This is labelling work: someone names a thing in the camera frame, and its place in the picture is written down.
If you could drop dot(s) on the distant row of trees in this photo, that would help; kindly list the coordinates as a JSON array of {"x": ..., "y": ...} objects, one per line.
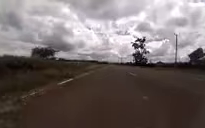
[{"x": 80, "y": 61}]

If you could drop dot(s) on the white dashed centre line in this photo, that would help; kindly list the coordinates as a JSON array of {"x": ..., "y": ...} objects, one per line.
[{"x": 132, "y": 74}]

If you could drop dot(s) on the reddish brown asphalt road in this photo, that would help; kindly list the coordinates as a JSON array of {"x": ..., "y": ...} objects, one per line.
[{"x": 116, "y": 100}]

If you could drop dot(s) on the tall dark tree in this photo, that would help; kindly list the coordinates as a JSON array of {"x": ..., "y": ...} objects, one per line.
[{"x": 140, "y": 53}]

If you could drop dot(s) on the white road edge line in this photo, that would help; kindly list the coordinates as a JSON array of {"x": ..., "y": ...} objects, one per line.
[{"x": 65, "y": 81}]

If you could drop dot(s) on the broad dark tree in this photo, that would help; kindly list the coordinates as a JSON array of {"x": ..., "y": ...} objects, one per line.
[{"x": 43, "y": 52}]

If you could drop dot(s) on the utility pole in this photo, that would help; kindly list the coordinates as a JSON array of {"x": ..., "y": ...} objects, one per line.
[{"x": 176, "y": 50}]

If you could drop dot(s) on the dry grass verge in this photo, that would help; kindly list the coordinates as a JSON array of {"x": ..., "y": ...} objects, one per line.
[{"x": 20, "y": 75}]

